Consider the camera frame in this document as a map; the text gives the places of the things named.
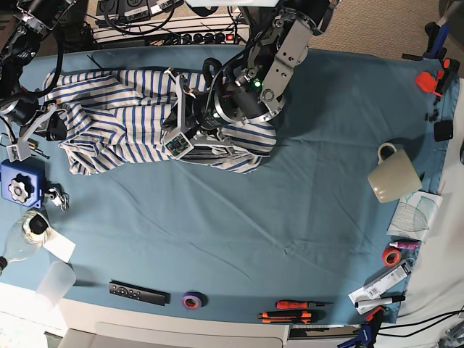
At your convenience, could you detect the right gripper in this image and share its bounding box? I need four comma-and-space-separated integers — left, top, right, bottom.
39, 109, 67, 141

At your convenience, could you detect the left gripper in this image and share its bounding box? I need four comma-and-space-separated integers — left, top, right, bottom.
191, 78, 286, 131

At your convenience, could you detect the blue white striped T-shirt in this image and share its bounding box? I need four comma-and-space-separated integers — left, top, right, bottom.
45, 70, 277, 175

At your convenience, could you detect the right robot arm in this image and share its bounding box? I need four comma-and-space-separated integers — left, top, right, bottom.
1, 1, 75, 144

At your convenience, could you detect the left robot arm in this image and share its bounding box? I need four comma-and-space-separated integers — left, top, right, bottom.
186, 1, 338, 131

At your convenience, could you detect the blue box with knob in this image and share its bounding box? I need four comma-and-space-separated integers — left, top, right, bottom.
1, 159, 46, 209

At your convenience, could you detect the small metal padlock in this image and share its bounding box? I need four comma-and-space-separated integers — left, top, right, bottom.
44, 186, 70, 212

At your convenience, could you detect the black power strip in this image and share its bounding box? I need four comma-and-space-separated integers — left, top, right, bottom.
152, 32, 242, 46

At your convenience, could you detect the clear plastic bottle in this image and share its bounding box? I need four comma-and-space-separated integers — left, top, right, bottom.
1, 209, 51, 273

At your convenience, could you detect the translucent plastic cup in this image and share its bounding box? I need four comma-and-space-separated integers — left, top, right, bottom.
36, 261, 76, 308

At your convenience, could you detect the teal table cloth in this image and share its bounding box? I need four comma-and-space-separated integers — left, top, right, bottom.
40, 50, 447, 324

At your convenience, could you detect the black remote control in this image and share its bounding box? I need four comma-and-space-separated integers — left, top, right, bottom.
109, 280, 170, 307

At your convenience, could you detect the beige ceramic mug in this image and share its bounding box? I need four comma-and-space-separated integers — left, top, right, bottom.
368, 142, 422, 203

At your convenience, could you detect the orange black clamp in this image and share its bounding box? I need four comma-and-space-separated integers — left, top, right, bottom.
415, 58, 460, 97

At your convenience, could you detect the purple tape roll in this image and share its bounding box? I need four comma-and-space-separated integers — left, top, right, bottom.
181, 291, 205, 310

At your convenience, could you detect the red screwdriver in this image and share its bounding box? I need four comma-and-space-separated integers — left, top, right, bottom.
275, 299, 331, 310

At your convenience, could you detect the small black box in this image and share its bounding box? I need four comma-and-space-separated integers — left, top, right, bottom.
434, 120, 454, 142

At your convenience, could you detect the leaf pattern card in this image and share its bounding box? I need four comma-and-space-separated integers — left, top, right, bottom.
387, 191, 443, 241

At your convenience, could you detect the small purple tube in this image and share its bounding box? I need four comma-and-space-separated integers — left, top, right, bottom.
389, 241, 421, 250

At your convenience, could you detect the orange tape roll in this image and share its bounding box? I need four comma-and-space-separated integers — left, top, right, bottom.
382, 246, 402, 268

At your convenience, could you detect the orange utility knife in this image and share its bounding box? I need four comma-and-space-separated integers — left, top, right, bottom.
257, 310, 319, 324

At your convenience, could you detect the white packaged item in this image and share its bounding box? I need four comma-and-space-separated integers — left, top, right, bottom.
348, 260, 412, 304

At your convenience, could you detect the black marker pen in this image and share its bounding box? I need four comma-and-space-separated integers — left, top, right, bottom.
355, 295, 405, 309

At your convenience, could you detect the blue black clamp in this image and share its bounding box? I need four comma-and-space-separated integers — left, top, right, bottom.
337, 306, 386, 348

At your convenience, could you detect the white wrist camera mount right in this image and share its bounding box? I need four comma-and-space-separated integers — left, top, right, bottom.
6, 103, 57, 162

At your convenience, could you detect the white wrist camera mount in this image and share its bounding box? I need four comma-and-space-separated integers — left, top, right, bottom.
161, 67, 235, 160
6, 103, 57, 162

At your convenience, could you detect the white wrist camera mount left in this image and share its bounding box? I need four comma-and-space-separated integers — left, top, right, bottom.
161, 67, 235, 160

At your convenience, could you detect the black cable tie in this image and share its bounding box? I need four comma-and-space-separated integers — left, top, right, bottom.
87, 55, 104, 70

